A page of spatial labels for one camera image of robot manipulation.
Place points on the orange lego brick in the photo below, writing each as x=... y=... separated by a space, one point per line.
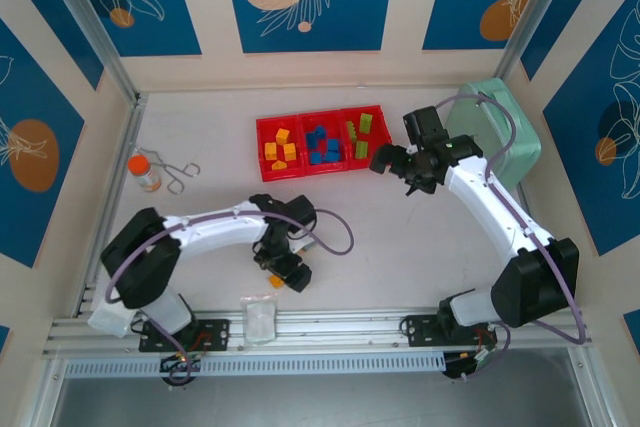
x=276 y=282

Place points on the green lego brick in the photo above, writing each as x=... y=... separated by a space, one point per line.
x=362 y=149
x=352 y=131
x=367 y=123

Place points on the yellow lego brick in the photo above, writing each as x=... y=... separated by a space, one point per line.
x=290 y=152
x=283 y=137
x=279 y=166
x=270 y=150

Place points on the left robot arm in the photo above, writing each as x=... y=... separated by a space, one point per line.
x=220 y=239

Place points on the clear plastic bag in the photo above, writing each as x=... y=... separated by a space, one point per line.
x=257 y=319

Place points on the mint green zip case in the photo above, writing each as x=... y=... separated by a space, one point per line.
x=515 y=147

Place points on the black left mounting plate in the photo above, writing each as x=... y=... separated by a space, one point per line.
x=215 y=334

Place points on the black mounting plate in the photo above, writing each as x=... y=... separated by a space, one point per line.
x=420 y=332
x=215 y=334

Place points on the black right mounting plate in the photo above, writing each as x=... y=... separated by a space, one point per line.
x=420 y=332

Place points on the base wiring bundle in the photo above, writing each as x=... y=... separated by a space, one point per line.
x=472 y=367
x=182 y=369

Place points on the orange capped bottle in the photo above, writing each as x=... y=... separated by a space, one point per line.
x=145 y=174

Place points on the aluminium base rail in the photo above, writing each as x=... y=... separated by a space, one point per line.
x=350 y=327

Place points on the aluminium frame post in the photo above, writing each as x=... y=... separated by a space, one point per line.
x=95 y=32
x=530 y=12

